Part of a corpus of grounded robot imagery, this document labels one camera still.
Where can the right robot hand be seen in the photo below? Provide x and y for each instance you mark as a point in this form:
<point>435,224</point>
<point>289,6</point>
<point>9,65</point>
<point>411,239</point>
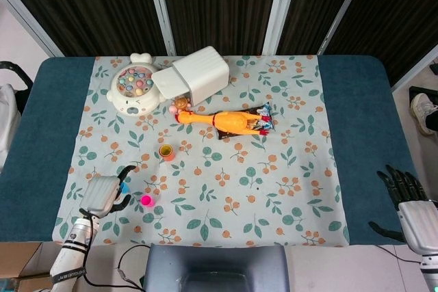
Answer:
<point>419,227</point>

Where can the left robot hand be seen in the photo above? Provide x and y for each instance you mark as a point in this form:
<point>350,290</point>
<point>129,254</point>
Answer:
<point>99,194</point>

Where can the light blue plastic cup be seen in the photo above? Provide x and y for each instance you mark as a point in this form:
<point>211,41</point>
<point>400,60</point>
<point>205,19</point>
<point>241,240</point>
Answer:
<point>125,187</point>

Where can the pink plastic cup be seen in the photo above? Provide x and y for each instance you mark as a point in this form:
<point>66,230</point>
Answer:
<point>146,200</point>

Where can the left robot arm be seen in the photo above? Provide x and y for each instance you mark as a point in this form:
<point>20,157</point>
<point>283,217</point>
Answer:
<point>68,261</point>

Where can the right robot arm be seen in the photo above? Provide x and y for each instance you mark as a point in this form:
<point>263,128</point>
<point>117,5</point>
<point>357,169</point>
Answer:
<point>429,273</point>

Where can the orange plastic cup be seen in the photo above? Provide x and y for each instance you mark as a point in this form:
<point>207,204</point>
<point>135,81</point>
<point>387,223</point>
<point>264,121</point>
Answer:
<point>167,158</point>

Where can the teal table cover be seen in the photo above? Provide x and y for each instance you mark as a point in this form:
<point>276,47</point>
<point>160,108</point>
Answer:
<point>34,134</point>

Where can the white seal fishing game toy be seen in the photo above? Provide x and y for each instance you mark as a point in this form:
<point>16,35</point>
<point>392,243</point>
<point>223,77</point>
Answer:
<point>137,104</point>

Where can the black trouser leg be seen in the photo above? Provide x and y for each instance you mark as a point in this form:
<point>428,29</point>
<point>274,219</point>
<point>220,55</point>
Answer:
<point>432,117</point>

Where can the small pink pig toy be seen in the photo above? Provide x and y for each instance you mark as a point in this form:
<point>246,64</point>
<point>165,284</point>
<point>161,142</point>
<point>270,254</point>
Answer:
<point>172,109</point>

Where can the white cloth bag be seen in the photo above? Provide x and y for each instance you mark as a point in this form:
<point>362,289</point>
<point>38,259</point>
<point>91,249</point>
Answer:
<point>8,124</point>

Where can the white sneaker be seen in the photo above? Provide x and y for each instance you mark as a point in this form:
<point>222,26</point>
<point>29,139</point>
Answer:
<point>421,107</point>

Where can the small brown turtle toy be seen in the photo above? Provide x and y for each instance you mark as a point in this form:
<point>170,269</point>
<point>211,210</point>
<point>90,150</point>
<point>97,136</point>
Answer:
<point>182,103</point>

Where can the floral tablecloth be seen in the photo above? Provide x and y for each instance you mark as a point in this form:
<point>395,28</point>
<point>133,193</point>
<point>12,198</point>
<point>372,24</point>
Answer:
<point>239,203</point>

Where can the yellow rubber chicken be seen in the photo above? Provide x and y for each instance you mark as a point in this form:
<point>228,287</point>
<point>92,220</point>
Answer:
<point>229,122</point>

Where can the white lidded trash bin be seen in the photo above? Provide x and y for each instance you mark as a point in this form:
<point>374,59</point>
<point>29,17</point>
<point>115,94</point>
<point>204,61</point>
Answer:
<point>205,73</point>

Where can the dark snack packet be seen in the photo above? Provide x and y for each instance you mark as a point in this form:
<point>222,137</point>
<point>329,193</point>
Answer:
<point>265,111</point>

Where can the dark folding partition screen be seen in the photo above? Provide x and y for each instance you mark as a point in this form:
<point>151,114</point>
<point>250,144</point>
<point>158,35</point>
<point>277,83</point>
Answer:
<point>219,4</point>

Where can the black chair frame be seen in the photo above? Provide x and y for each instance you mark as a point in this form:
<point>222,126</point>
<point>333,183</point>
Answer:
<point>18,69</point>

